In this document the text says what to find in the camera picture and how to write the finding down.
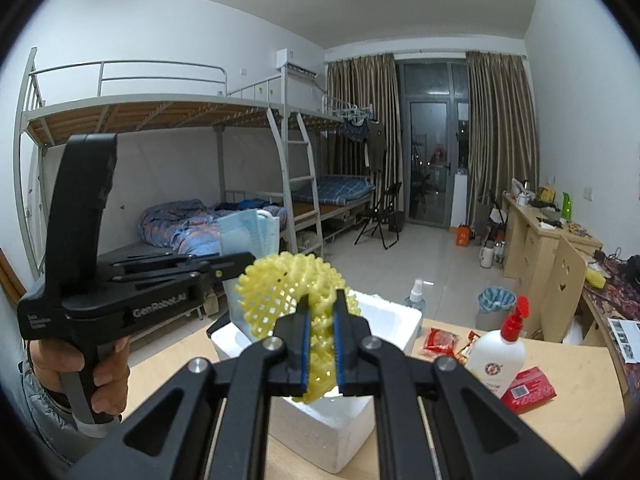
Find white foam box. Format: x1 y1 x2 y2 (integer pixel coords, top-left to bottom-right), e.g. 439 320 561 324
207 287 424 474

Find blue plaid bedsheet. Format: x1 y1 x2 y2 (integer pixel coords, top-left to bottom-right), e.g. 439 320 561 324
290 175 376 207

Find person's left forearm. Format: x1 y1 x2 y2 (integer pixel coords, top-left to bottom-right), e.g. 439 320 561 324
20 360 126 463

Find blue plaid quilt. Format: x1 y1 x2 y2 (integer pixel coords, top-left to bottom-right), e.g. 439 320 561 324
140 198 224 257

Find printed tablecloth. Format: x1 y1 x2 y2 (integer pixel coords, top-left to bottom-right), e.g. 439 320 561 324
582 255 640 411

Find black folding chair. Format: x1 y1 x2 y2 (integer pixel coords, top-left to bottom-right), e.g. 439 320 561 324
355 182 404 250

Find person's left hand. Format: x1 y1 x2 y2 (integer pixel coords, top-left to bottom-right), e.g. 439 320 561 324
28 336 132 415

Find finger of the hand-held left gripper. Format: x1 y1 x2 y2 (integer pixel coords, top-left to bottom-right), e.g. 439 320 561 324
106 253 212 272
121 252 257 292

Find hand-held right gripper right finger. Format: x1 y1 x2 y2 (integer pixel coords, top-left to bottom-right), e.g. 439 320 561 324
332 287 583 480

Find light wooden desk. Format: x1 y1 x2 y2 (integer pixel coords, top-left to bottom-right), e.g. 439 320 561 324
501 192 604 306

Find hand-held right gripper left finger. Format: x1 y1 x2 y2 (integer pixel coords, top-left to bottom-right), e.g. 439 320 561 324
65 308 311 480

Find blue face mask pack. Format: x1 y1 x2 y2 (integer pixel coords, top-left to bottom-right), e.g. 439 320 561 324
217 209 281 262

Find glass balcony door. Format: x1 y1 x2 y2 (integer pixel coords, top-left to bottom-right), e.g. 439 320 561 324
400 57 471 230

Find red wet wipes pack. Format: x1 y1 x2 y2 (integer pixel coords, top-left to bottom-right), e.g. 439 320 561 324
500 366 558 415

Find white lotion bottle red pump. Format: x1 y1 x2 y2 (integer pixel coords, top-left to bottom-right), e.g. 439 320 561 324
465 296 530 397

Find grey trash bin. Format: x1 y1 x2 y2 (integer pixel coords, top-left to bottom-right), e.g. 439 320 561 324
477 285 517 333

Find light wooden chair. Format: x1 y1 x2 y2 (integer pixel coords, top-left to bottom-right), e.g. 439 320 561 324
536 235 589 344

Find hanging blue clothes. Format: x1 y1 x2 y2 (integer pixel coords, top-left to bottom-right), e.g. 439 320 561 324
340 116 371 144

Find clear blue spray bottle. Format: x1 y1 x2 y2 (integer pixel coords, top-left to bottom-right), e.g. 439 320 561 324
404 277 426 319

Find red snack packet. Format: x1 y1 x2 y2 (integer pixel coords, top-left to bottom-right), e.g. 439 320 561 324
452 330 482 368
422 327 461 361

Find hanging dark garment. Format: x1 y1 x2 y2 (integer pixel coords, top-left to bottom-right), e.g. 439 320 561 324
367 120 389 172

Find brown curtain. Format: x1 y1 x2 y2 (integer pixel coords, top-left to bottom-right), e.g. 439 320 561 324
465 50 539 233
325 52 402 226

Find printed paper sheet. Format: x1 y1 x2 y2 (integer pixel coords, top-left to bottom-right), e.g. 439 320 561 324
607 317 640 364

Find white air conditioner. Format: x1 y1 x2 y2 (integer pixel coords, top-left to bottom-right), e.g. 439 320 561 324
276 49 320 79

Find yellow foam fruit net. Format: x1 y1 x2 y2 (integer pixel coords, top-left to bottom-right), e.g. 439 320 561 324
235 252 363 404

